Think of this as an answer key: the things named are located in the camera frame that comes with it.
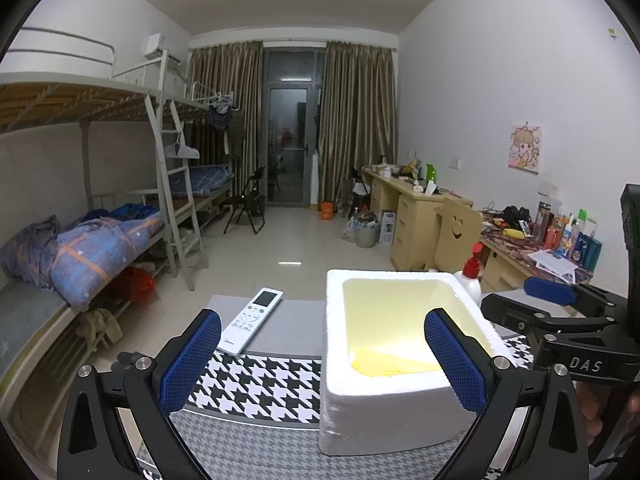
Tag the black folding chair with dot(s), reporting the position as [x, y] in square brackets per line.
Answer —
[248, 201]

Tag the houndstooth table mat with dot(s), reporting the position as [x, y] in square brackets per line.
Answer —
[257, 417]

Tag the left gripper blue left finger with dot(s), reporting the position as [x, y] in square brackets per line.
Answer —
[181, 362]

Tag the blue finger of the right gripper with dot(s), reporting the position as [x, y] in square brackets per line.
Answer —
[561, 294]

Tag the white pump bottle red cap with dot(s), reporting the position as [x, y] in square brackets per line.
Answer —
[469, 275]

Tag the brown curtain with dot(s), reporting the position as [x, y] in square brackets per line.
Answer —
[228, 81]
[358, 116]

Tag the white remote control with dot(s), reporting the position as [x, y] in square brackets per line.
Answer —
[248, 321]

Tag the right brown curtain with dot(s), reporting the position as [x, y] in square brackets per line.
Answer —
[358, 116]

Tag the wooden desk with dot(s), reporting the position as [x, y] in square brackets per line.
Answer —
[437, 232]

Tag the left brown curtain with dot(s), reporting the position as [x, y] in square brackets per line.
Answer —
[228, 81]

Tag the white ladder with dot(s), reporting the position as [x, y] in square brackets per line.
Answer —
[182, 232]

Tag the anime girl wall picture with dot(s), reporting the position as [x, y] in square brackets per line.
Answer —
[525, 148]

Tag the wooden smiley chair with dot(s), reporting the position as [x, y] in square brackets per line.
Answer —
[459, 231]

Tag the grey bucket on floor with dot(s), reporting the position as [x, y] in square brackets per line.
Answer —
[366, 233]

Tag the white metal bunk bed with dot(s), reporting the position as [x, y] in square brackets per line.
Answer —
[75, 138]

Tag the glass balcony door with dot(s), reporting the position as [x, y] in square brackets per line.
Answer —
[291, 93]

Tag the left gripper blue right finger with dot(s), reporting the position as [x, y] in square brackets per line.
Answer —
[461, 357]

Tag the white styrofoam box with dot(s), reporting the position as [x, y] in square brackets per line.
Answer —
[382, 390]

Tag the blue plaid quilt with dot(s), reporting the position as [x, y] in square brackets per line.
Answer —
[79, 261]

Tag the person's right hand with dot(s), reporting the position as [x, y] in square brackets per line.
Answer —
[590, 408]

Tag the yellow sponge cloth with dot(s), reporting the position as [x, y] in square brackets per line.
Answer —
[373, 363]

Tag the orange bag on floor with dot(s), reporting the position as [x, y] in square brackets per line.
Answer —
[326, 211]

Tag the white papers on desk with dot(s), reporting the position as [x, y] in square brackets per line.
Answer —
[555, 264]

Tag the white air conditioner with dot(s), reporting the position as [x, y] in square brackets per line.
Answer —
[155, 48]

